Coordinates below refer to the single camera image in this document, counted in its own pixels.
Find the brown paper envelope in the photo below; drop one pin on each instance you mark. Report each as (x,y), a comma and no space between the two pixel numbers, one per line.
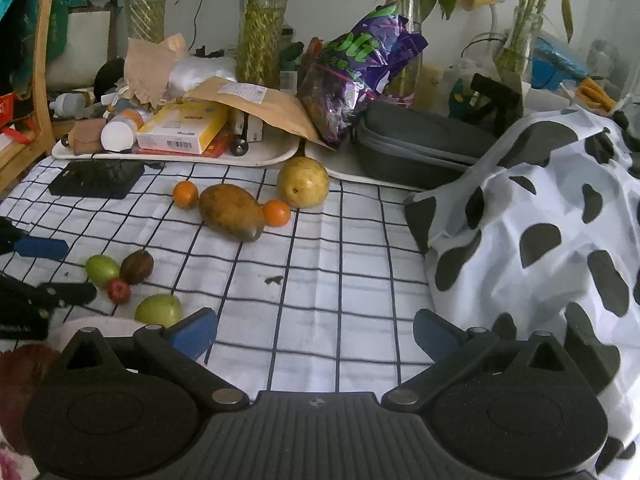
(276,108)

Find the small red fruit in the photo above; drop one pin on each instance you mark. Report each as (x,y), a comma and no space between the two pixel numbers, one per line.
(118,291)

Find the left orange tangerine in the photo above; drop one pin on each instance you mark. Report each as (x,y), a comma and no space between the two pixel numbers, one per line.
(185,195)

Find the white round bottle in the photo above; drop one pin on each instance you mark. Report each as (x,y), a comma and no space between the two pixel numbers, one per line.
(119,134)

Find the brown leather pouch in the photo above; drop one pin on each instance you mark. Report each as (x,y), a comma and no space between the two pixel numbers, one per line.
(85,136)

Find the right orange tangerine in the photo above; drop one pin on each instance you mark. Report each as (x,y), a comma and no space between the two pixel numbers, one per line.
(276,213)

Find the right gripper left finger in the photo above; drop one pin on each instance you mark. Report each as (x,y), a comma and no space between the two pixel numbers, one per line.
(174,352)

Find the black power bank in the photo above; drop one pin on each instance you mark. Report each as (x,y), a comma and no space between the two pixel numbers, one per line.
(107,179)

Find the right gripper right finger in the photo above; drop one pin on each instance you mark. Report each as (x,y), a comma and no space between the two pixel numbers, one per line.
(457,354)

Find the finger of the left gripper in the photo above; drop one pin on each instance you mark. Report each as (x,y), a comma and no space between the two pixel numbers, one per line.
(47,296)
(13,239)

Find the purple snack bag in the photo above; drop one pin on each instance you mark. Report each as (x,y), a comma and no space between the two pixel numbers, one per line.
(351,71)

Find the checkered white tablecloth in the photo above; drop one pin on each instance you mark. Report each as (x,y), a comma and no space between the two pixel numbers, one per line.
(324,303)

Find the yellow pear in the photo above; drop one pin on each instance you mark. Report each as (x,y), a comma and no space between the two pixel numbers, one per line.
(303,183)

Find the cow print cloth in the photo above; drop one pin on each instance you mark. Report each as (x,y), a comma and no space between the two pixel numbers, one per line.
(542,233)

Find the clear plastic bag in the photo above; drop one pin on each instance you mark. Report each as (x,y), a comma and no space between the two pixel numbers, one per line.
(189,72)

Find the wooden chair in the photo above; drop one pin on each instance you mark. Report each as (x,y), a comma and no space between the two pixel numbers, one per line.
(17,158)

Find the white tray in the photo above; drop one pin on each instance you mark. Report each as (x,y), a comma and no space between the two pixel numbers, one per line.
(276,146)

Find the yellow white medicine box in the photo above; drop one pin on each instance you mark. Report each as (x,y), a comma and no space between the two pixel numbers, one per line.
(186,128)

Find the right bamboo glass vase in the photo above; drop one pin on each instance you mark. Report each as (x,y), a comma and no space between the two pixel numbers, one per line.
(517,54)

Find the black phone stand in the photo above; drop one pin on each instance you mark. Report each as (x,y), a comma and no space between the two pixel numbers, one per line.
(500,106)

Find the orange tangerine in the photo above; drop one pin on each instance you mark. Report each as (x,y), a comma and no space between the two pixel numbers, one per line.
(276,213)
(185,195)

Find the dark brown passion fruit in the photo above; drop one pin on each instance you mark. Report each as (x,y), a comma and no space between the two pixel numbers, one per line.
(137,267)

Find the brown mango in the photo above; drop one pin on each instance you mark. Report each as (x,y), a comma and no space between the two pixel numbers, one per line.
(232,211)

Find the dark grey zip case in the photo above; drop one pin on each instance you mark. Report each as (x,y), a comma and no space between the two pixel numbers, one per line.
(418,149)

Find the middle glass plant vase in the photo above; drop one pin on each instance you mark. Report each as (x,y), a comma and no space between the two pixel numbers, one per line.
(257,60)

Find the green round fruit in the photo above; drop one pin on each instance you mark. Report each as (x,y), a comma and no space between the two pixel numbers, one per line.
(101,269)

